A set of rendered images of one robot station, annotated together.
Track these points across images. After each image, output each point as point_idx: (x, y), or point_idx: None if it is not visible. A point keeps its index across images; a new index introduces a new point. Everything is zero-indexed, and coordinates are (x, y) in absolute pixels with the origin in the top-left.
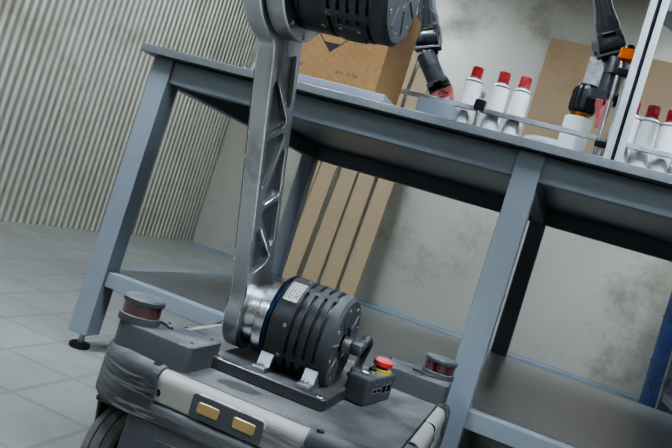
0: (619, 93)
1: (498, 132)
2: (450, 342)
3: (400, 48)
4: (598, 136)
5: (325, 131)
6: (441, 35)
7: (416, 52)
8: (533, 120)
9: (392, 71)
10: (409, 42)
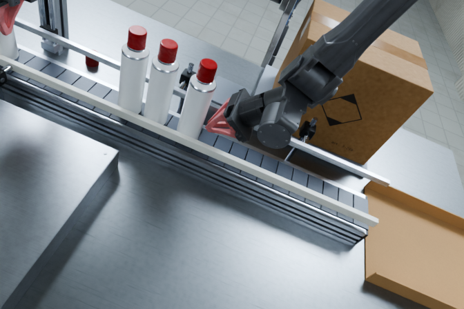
0: None
1: (188, 34)
2: None
3: (292, 51)
4: (54, 24)
5: None
6: (295, 63)
7: (311, 108)
8: (117, 61)
9: (282, 69)
10: (295, 51)
